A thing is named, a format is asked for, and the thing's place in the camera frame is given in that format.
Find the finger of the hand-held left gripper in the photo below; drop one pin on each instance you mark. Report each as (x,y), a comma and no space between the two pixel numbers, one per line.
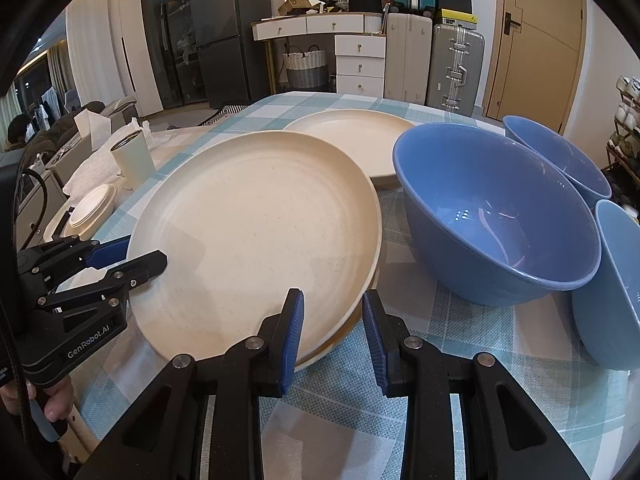
(145,265)
(107,254)

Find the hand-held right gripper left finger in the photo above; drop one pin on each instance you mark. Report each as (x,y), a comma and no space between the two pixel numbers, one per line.
(295,340)

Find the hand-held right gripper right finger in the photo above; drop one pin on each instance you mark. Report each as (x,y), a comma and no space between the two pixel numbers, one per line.
(375,340)

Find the large cream plate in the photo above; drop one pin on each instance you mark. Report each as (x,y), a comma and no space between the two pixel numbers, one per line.
(350,145)
(250,230)
(327,352)

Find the light blue bowl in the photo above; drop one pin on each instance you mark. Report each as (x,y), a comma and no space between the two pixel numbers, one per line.
(615,285)

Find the stack of small white plates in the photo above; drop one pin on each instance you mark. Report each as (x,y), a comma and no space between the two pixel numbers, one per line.
(90,207)

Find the person's left hand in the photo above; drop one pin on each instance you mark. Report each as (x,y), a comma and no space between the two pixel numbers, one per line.
(55,402)

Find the plaid tablecloth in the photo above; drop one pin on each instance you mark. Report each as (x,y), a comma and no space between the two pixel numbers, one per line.
(450,340)

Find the grey tissue box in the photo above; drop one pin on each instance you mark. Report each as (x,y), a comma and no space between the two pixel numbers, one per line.
(70,165)

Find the white cylindrical cup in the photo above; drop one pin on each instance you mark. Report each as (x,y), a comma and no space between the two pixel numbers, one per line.
(135,160)

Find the grey sofa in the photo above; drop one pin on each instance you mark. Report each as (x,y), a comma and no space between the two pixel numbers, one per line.
(100,115)

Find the dark glass cabinet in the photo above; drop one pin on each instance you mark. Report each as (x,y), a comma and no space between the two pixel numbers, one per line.
(170,50)

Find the dark grey fridge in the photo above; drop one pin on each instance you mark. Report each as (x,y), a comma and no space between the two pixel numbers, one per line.
(225,35)

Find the woven laundry basket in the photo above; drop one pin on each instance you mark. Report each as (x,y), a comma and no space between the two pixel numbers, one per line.
(305,72)

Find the white vanity desk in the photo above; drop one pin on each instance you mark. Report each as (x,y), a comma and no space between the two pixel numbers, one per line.
(360,60)

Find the silver suitcase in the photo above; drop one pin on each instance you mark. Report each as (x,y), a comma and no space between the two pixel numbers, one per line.
(455,70)

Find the beige suitcase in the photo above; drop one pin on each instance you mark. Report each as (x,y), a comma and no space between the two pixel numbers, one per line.
(407,60)

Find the small open cardboard box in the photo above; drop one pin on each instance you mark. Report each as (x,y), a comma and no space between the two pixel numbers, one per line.
(295,7)

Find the tan door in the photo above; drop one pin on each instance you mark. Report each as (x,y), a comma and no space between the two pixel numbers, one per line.
(540,60)

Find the black bag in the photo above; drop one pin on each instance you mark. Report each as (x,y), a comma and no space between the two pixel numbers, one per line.
(365,2)

